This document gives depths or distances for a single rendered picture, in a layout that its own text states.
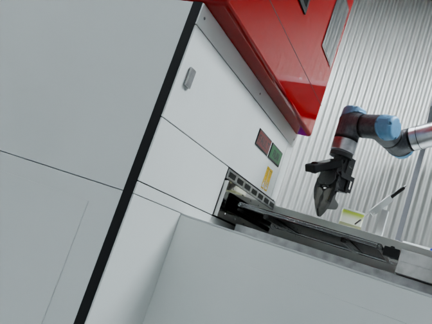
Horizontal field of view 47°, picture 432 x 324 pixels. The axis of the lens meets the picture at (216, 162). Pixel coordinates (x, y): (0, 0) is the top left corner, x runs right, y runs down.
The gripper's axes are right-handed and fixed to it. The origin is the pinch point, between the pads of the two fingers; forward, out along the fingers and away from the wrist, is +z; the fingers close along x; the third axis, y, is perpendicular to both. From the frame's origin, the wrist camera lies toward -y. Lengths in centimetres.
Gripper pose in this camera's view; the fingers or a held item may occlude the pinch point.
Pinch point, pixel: (318, 211)
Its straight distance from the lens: 155.0
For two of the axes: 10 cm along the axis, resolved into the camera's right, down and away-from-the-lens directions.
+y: 8.0, 3.5, 4.9
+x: -5.1, -0.4, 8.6
